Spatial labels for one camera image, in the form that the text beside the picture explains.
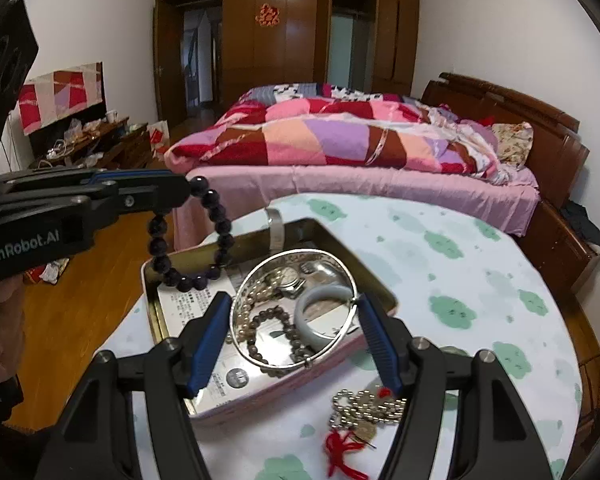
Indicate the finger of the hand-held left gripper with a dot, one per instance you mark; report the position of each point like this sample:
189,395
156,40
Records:
80,177
150,197

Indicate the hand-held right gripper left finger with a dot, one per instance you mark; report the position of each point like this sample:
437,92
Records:
207,350

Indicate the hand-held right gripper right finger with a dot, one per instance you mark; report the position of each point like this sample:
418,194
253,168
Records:
377,350

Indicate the thin silver bangle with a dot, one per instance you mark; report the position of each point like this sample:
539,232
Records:
305,361

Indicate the pale jade bangle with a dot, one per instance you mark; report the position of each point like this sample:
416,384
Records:
325,291

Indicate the silver wristwatch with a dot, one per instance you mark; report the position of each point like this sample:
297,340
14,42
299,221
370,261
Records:
290,277

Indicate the wide silver cuff bangle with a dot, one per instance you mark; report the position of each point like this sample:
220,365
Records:
276,232

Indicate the pink tin box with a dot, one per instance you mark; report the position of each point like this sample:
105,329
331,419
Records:
305,232

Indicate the red plastic bag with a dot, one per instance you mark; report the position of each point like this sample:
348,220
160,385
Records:
47,271

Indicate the wooden television cabinet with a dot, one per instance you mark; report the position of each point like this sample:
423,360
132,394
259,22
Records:
120,147

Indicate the red and white shopping bag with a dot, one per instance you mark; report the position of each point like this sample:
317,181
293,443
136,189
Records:
157,137

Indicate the television with patchwork cover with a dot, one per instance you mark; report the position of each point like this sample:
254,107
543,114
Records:
60,97

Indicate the cloud print tablecloth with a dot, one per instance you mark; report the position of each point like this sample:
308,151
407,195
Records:
455,270

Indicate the patchwork quilt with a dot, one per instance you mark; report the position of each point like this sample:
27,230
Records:
305,135

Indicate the wooden nightstand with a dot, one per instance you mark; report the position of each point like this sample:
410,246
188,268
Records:
555,250

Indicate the brown wooden wardrobe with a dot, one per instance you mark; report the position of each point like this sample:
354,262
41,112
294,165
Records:
290,35

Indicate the wicker chair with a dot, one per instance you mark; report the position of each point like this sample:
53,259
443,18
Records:
592,365

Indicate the red paper decoration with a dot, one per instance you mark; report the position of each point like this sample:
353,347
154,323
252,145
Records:
266,15

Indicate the dark clothes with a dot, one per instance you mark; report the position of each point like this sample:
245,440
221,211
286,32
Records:
585,225

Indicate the floral pillow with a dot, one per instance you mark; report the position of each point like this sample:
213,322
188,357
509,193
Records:
515,142

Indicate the wooden bed frame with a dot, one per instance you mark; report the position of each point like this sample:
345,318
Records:
555,130

